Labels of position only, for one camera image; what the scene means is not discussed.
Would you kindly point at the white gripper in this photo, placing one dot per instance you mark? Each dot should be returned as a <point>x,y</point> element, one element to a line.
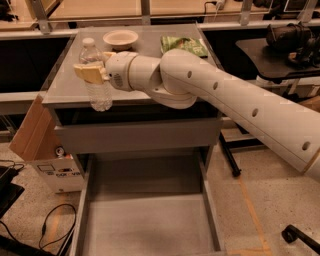
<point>117,70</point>

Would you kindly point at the clear plastic water bottle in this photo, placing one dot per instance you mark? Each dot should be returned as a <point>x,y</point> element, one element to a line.
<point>99,94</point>

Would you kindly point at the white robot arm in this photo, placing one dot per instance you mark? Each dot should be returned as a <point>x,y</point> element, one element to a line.
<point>179,78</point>

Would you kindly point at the grey drawer cabinet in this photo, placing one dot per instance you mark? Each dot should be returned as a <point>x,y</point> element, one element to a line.
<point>69,104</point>

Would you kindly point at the grey top drawer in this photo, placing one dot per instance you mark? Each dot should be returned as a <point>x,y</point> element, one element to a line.
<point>139,136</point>

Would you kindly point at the grey open middle drawer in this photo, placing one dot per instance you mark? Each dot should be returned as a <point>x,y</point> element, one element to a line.
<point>157,206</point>

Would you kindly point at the beige paper bowl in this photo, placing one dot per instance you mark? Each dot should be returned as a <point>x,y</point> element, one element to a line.
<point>120,40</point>

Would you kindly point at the green chip bag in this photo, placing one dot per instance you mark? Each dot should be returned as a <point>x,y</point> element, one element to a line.
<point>191,45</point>

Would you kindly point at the cardboard box with white print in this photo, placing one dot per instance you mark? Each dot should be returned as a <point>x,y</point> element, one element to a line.
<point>36,143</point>

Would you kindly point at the black equipment at left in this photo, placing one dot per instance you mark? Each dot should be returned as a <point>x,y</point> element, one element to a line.
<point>9,192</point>

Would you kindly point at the black side table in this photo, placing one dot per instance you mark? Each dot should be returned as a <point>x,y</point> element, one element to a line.
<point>273,66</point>

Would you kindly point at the black bag on table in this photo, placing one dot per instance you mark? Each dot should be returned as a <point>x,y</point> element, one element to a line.
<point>300,44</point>

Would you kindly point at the black caster wheel base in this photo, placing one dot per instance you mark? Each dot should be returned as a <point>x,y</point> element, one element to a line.
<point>292,233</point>

